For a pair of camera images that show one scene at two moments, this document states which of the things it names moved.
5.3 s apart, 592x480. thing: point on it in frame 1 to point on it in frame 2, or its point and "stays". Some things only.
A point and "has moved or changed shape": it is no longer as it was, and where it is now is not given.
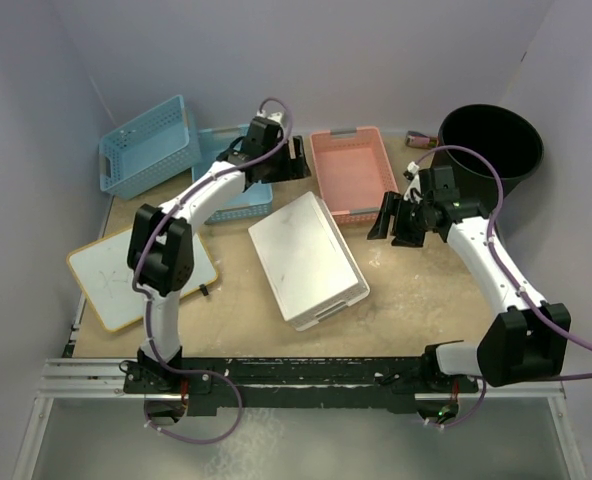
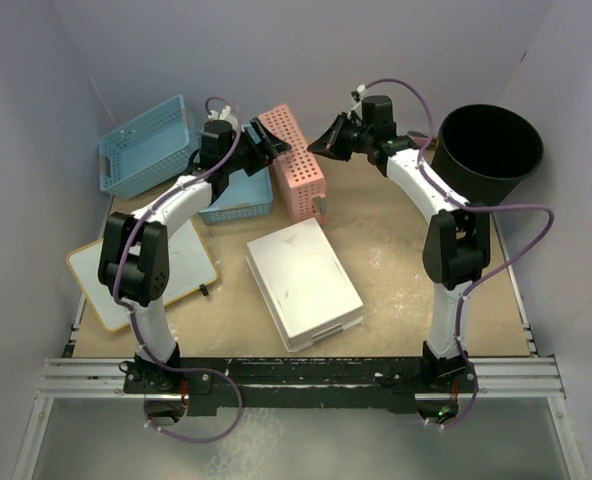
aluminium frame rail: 102,379 stays
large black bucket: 511,144 stays
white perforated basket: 309,266 has moved or changed shape
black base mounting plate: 234,385 stays
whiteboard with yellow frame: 104,272 stays
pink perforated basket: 355,172 to 297,172
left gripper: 295,168 to 264,152
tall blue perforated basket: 146,151 stays
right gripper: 393,202 to 331,143
